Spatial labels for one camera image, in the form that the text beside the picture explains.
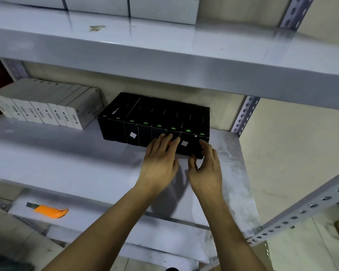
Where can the person's right hand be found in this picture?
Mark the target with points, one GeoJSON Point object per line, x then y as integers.
{"type": "Point", "coordinates": [206, 175]}

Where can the row of slim white boxes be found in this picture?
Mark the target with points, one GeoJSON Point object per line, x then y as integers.
{"type": "Point", "coordinates": [45, 101]}

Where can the person's left hand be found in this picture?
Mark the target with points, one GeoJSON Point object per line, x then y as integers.
{"type": "Point", "coordinates": [158, 166]}

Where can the white metal shelving rack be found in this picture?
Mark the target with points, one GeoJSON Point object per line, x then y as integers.
{"type": "Point", "coordinates": [73, 160]}

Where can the person's right forearm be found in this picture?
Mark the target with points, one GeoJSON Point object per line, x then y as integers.
{"type": "Point", "coordinates": [234, 240]}

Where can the tidy row of white boxes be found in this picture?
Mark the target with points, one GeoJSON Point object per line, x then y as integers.
{"type": "Point", "coordinates": [130, 5]}

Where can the orange utility knife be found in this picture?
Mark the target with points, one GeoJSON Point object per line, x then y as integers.
{"type": "Point", "coordinates": [51, 211]}

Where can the tidy line of black boxes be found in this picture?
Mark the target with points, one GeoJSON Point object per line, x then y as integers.
{"type": "Point", "coordinates": [135, 115]}

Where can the person's left forearm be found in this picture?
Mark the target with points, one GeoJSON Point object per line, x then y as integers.
{"type": "Point", "coordinates": [99, 234]}

